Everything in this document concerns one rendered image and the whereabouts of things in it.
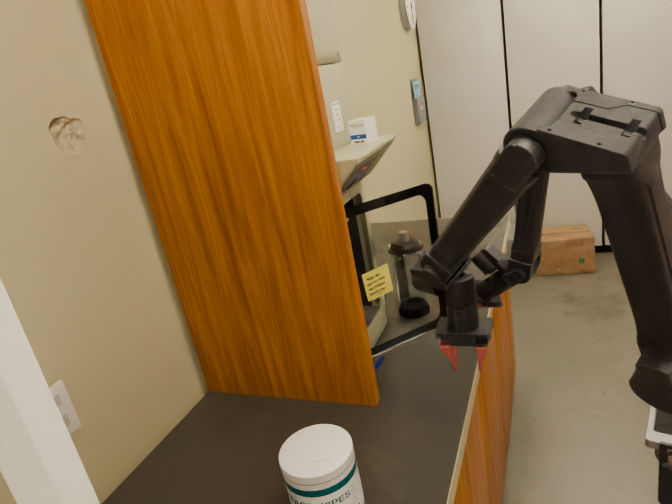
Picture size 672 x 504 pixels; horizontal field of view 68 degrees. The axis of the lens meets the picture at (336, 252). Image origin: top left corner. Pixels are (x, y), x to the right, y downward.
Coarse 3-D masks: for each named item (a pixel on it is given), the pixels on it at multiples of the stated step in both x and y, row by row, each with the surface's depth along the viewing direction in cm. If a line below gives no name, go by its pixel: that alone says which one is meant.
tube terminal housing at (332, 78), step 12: (324, 72) 120; (336, 72) 127; (324, 84) 120; (336, 84) 127; (324, 96) 120; (336, 96) 126; (348, 108) 134; (348, 120) 133; (348, 132) 133; (336, 144) 125; (348, 192) 131; (360, 192) 139
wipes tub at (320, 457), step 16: (304, 432) 91; (320, 432) 90; (336, 432) 89; (288, 448) 88; (304, 448) 87; (320, 448) 86; (336, 448) 85; (352, 448) 85; (288, 464) 84; (304, 464) 83; (320, 464) 83; (336, 464) 82; (352, 464) 85; (288, 480) 83; (304, 480) 81; (320, 480) 81; (336, 480) 82; (352, 480) 85; (304, 496) 82; (320, 496) 82; (336, 496) 83; (352, 496) 85
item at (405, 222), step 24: (408, 192) 123; (432, 192) 126; (360, 216) 118; (384, 216) 121; (408, 216) 125; (432, 216) 128; (360, 240) 120; (384, 240) 123; (408, 240) 126; (432, 240) 130; (360, 264) 121; (408, 264) 128; (360, 288) 123; (408, 288) 129; (384, 312) 128; (408, 312) 131; (432, 312) 135; (384, 336) 129; (408, 336) 133
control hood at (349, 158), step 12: (348, 144) 130; (360, 144) 125; (372, 144) 121; (384, 144) 124; (336, 156) 114; (348, 156) 111; (360, 156) 109; (372, 156) 119; (348, 168) 107; (372, 168) 136; (360, 180) 131
